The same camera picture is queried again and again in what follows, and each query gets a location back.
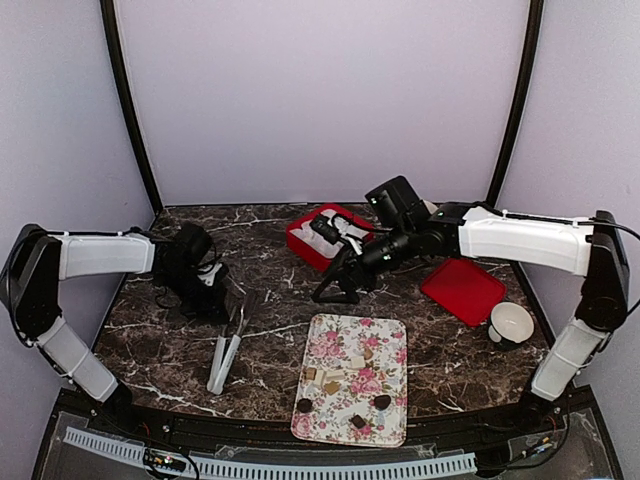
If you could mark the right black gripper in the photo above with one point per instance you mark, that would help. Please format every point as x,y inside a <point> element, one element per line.
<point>349,266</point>

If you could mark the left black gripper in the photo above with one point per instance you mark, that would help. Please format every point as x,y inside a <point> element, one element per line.
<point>208,312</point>

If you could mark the dark heart chocolate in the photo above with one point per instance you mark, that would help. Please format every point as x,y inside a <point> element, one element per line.
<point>382,402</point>

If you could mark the dark round chocolate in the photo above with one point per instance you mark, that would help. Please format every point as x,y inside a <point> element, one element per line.
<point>304,405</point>

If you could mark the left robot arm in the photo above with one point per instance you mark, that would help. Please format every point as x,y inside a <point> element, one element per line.
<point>40,260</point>

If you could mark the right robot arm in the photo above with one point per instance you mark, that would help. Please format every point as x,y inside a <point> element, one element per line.
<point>588,251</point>

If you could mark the white chocolate cube upper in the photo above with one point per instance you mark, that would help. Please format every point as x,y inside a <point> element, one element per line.
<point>357,362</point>

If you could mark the red chocolate box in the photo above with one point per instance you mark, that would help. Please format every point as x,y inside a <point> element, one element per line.
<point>318,250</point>

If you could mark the white chocolate bar middle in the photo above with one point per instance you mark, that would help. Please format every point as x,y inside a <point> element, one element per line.
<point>335,375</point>

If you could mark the white chocolate left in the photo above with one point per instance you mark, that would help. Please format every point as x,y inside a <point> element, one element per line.
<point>319,377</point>

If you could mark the caramel chocolate lower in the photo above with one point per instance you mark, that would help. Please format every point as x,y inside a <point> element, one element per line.
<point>331,387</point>

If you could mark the floral rectangular tray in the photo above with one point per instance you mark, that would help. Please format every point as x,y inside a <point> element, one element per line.
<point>332,340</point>

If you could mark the red box lid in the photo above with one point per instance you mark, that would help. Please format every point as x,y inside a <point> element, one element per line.
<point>465,290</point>

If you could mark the white and dark bowl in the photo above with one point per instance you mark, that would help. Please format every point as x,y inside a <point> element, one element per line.
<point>510,325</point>

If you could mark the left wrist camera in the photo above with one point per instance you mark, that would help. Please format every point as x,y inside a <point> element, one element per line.
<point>214,274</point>

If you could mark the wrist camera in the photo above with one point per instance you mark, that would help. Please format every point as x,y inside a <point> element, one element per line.
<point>322,225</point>
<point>214,274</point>

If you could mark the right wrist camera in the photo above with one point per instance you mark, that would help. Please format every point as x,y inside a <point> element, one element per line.
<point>322,225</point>

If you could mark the white slotted cable duct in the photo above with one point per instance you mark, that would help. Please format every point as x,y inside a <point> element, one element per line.
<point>257,463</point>

